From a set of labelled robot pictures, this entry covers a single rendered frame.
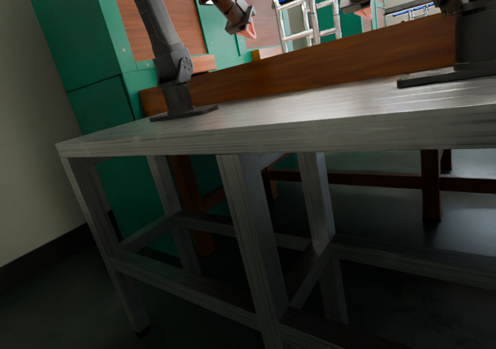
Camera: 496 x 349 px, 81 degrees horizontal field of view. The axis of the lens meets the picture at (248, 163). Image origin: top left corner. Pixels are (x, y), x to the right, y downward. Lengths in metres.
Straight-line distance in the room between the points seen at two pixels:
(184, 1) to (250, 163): 1.21
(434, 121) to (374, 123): 0.05
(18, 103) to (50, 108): 0.14
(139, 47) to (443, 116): 1.17
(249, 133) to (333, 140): 0.11
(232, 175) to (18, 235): 1.56
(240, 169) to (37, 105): 1.58
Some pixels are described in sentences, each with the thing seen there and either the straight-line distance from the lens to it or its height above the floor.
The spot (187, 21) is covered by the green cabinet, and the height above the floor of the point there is 1.02.
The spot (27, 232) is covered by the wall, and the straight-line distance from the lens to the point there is 1.90.
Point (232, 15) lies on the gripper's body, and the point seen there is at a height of 0.91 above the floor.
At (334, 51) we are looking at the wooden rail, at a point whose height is 0.74.
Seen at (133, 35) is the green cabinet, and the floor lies 0.98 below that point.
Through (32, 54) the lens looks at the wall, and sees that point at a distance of 1.95.
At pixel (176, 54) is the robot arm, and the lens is 0.75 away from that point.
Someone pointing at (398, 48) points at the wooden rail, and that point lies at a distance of 0.69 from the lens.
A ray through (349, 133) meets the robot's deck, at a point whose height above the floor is 0.65.
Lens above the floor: 0.73
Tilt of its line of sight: 16 degrees down
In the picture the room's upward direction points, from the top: 13 degrees counter-clockwise
